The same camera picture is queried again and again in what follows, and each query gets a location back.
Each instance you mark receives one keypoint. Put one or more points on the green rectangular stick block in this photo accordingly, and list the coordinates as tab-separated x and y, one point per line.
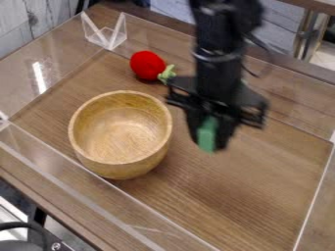
207	133

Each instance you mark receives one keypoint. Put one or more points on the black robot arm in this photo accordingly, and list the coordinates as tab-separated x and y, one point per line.
225	23

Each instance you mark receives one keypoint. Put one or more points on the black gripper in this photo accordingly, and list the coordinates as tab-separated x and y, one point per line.
217	93

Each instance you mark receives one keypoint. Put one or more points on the red plush strawberry toy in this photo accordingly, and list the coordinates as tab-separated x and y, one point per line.
150	67

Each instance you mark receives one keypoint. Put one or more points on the metal table leg background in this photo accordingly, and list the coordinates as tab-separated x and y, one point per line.
310	35

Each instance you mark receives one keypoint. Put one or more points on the brown wooden bowl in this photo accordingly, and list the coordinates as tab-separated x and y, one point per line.
119	133

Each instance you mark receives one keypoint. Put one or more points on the black clamp under table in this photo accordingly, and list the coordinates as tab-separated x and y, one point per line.
26	236

